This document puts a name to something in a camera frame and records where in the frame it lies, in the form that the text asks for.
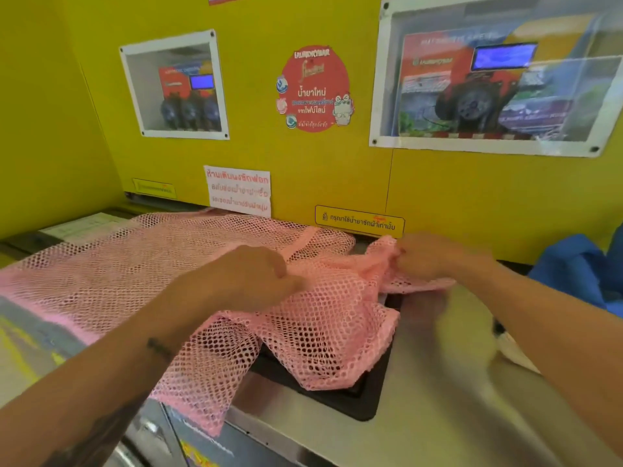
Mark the person's right hand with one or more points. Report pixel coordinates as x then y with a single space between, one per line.
438 257

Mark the person's left hand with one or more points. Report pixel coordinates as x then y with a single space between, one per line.
243 282

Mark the pink mesh laundry bag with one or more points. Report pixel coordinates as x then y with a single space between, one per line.
146 257

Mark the cream cloth bag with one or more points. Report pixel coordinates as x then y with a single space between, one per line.
518 352

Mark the blue cloth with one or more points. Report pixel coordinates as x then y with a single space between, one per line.
574 272

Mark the person's right forearm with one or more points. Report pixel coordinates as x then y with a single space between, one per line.
559 335

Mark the person's left forearm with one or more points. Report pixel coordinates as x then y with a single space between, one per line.
97 379

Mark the small yellow warning label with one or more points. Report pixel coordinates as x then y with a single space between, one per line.
360 221
154 189

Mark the white notice with red letters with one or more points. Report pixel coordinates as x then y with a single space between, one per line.
237 192

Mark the stainless steel washing machine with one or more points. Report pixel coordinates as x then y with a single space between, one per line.
438 408
29 335

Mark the white framed dispenser window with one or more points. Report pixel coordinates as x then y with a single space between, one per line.
175 87
486 82

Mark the round red sticker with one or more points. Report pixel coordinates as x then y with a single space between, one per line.
314 89

